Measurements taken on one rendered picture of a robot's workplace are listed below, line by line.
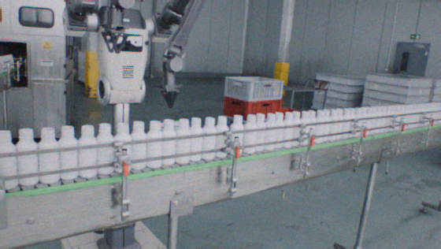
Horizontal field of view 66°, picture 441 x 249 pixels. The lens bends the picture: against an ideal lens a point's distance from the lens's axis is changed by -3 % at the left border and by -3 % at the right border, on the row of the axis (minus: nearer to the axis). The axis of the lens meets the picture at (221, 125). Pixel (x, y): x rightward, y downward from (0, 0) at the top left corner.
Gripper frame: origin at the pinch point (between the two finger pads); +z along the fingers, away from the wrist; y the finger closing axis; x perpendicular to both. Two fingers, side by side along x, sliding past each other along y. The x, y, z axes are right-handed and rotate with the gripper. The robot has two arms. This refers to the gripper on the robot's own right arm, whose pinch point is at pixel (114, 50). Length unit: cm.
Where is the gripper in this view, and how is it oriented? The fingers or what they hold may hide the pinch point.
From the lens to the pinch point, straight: 133.8
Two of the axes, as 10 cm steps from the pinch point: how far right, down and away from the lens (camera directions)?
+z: -0.9, 9.7, 2.2
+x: 8.0, -0.6, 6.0
